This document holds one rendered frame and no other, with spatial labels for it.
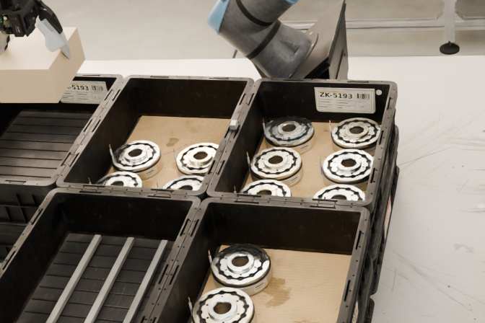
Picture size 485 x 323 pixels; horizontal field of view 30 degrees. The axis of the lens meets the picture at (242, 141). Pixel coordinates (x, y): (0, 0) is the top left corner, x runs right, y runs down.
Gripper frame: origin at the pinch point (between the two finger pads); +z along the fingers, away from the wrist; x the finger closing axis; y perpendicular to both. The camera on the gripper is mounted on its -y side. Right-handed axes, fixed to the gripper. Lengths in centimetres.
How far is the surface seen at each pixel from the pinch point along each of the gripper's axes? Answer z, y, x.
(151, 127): 27.0, -14.2, 14.2
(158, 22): 112, -215, -57
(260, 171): 23.6, 5.1, 42.8
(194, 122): 27.0, -16.3, 23.5
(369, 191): 17, 19, 65
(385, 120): 17, -3, 67
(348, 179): 24, 7, 60
